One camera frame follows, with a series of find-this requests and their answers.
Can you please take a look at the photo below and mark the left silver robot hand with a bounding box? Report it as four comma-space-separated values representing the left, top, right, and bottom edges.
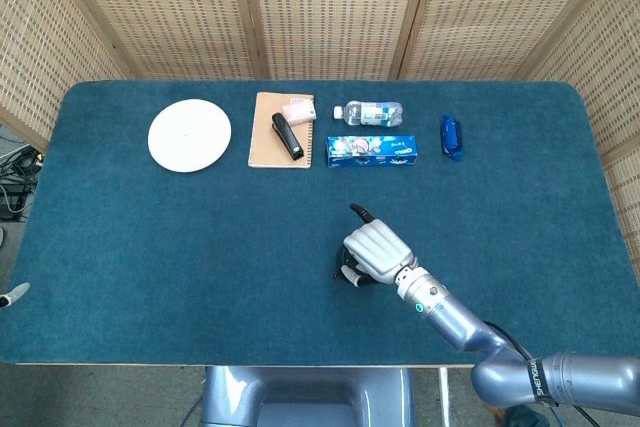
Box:
0, 282, 31, 309

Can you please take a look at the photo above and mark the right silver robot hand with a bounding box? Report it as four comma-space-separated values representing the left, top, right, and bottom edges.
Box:
339, 219, 420, 289

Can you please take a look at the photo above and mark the blue Oreo cookie box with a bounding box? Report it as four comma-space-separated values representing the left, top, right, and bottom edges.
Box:
326, 134, 417, 169

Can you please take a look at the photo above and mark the blue clip tool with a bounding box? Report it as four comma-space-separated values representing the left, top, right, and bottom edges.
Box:
439, 114, 465, 163

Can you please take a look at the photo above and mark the clear plastic water bottle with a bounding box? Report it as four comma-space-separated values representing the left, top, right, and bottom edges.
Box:
333, 100, 404, 128

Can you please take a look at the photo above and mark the black stapler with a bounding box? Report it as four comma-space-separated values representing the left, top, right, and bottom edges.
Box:
271, 112, 306, 162

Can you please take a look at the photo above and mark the brown spiral notebook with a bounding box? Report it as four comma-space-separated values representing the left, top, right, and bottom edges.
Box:
247, 91, 316, 169

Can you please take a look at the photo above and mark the white table leg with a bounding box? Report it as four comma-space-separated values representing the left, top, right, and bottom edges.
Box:
438, 366, 450, 427

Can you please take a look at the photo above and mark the grey robot torso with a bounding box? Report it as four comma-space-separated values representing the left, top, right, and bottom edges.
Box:
199, 365, 416, 427

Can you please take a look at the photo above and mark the blue table cloth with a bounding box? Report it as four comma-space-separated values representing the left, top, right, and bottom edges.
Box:
0, 79, 640, 366

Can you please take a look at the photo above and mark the white round plate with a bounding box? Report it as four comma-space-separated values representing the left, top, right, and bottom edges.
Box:
147, 99, 233, 173

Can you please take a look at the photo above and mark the woven bamboo folding screen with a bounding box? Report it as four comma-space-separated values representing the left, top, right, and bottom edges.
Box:
0, 0, 640, 268

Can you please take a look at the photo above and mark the black floor cable bundle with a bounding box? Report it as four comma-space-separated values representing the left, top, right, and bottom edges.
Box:
0, 144, 45, 222

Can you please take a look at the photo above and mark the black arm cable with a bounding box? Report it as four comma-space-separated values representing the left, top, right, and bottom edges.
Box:
480, 320, 604, 427

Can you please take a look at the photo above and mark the black printed arm strap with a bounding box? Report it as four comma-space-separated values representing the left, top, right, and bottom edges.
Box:
524, 356, 560, 407

